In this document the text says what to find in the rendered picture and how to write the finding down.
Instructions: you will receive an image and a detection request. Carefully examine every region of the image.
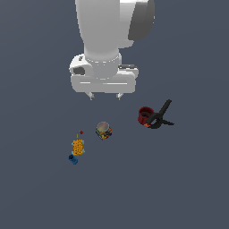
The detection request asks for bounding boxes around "small blue cup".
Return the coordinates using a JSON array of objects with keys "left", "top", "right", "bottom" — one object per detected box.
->
[{"left": 68, "top": 154, "right": 80, "bottom": 165}]

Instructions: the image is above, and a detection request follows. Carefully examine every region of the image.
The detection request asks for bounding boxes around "dark red mug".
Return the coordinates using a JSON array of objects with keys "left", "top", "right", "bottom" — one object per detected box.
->
[{"left": 137, "top": 106, "right": 156, "bottom": 126}]

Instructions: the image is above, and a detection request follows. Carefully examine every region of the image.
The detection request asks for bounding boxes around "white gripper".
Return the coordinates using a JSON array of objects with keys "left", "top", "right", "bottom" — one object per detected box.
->
[{"left": 68, "top": 53, "right": 140, "bottom": 101}]

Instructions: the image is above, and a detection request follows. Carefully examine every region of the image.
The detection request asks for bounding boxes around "orange patterned box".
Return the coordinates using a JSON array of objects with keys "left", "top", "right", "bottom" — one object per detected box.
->
[{"left": 71, "top": 139, "right": 86, "bottom": 157}]

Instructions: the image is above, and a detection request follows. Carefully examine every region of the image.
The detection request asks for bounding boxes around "black spring clamp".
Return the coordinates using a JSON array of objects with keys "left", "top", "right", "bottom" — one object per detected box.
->
[{"left": 143, "top": 98, "right": 175, "bottom": 130}]

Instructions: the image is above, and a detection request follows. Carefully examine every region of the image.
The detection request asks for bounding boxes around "colourful can with grey lid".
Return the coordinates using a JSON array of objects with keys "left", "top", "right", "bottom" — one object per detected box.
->
[{"left": 95, "top": 121, "right": 114, "bottom": 141}]

